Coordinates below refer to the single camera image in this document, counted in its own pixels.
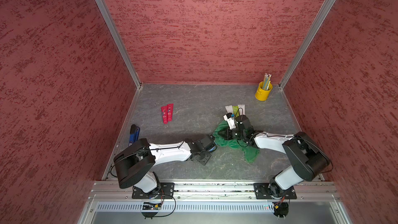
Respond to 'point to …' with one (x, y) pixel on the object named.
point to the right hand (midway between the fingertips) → (218, 135)
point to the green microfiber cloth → (250, 152)
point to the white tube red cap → (229, 109)
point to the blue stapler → (133, 134)
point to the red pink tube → (170, 107)
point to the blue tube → (213, 148)
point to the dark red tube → (164, 109)
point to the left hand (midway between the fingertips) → (203, 158)
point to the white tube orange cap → (241, 111)
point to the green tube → (235, 109)
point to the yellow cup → (261, 94)
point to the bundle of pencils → (266, 81)
